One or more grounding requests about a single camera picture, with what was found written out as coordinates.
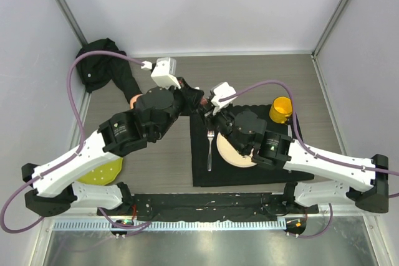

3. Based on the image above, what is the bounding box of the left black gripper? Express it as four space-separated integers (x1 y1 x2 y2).
153 78 204 141

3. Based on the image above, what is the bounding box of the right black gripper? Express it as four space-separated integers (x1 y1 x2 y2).
199 98 247 155

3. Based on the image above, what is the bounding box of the nail polish bottle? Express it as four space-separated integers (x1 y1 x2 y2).
200 98 208 106

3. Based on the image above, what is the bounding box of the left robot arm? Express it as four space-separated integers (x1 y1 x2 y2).
22 77 204 217

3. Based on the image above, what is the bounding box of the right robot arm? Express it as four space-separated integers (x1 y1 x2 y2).
200 105 389 214

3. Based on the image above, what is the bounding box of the silver fork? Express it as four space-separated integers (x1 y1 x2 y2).
207 130 214 172

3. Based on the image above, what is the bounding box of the pink cream plate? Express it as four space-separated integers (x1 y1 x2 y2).
216 133 256 168

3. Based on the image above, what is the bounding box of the yellow mug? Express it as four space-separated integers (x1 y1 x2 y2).
269 97 293 125

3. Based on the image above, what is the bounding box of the black sleeve cloth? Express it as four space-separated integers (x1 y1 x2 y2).
76 55 142 104

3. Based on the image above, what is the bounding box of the green dotted plate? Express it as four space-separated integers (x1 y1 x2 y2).
77 158 123 186

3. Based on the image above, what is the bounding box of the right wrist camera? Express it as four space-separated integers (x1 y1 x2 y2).
209 82 237 115

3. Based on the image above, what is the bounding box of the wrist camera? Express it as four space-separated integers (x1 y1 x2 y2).
141 57 181 89
209 82 237 115

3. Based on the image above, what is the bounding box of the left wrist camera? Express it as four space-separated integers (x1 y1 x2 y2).
141 57 181 89

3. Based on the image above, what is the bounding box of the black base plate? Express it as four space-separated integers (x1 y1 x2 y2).
105 192 319 222

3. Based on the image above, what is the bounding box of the white cable duct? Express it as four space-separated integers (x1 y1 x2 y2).
52 218 286 232

